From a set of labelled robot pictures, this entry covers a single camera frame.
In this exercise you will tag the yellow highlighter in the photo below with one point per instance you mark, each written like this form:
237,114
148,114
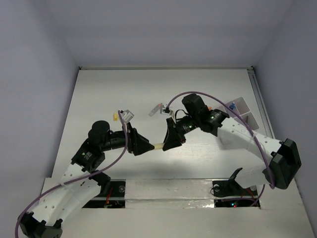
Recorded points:
158,146

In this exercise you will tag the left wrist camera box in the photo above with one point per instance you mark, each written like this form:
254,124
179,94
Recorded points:
126,116

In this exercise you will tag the aluminium side rail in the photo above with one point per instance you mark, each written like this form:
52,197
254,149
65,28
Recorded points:
262,109

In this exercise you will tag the yellow eraser block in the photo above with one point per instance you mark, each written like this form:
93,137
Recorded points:
115,117

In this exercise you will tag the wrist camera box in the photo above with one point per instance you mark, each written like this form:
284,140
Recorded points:
165,111
126,116

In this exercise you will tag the white divided organizer box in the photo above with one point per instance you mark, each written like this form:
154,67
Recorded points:
242,109

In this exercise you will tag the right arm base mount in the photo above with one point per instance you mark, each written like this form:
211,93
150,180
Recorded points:
228,193

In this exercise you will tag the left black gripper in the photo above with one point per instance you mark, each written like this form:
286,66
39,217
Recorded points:
136,143

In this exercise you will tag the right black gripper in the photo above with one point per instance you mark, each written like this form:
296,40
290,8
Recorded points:
173,136

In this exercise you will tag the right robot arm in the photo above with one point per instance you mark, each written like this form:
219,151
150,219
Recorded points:
280,159

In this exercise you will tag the blue-cap glue tube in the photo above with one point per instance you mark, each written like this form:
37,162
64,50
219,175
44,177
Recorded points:
232,106

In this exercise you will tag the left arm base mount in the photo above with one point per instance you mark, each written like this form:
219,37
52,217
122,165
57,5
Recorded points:
111,195

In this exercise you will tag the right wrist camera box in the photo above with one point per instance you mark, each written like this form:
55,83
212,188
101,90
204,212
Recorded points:
165,111

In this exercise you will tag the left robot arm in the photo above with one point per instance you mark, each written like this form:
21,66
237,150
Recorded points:
81,181

